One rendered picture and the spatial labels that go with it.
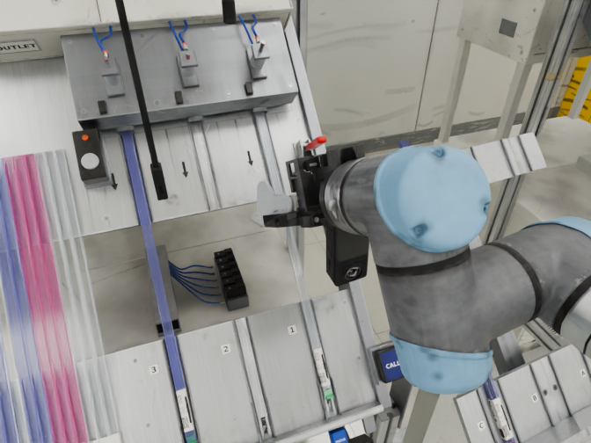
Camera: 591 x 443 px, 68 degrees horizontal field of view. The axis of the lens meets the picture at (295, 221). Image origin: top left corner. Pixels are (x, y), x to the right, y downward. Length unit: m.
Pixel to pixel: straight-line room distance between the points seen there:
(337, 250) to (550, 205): 1.14
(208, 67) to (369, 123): 2.21
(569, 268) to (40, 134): 0.71
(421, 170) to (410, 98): 2.68
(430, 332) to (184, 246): 0.96
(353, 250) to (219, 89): 0.36
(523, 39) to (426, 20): 1.44
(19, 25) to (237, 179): 0.37
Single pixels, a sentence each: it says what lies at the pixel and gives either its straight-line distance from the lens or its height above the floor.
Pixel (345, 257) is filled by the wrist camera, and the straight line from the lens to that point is 0.50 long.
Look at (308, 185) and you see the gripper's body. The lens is 0.49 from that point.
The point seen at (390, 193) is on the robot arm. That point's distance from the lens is 0.31.
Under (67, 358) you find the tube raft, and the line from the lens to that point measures 0.73.
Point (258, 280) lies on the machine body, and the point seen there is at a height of 0.62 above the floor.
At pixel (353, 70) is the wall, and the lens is 2.70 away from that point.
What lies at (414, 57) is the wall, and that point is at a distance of 2.88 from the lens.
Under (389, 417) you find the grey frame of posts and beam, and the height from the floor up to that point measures 0.64.
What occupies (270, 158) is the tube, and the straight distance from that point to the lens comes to 0.75.
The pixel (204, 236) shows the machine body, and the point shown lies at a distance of 1.26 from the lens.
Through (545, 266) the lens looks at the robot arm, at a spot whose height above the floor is 1.15.
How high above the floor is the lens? 1.40
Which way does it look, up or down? 37 degrees down
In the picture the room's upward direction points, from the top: straight up
